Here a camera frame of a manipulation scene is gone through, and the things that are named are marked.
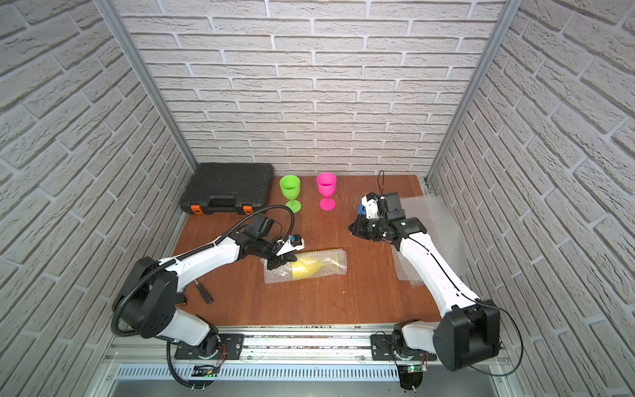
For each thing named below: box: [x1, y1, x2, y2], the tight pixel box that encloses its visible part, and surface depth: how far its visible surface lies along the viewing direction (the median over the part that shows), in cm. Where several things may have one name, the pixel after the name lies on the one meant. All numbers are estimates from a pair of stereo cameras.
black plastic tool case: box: [180, 162, 275, 216], surface depth 108 cm
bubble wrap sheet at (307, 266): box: [260, 248, 348, 284], surface depth 85 cm
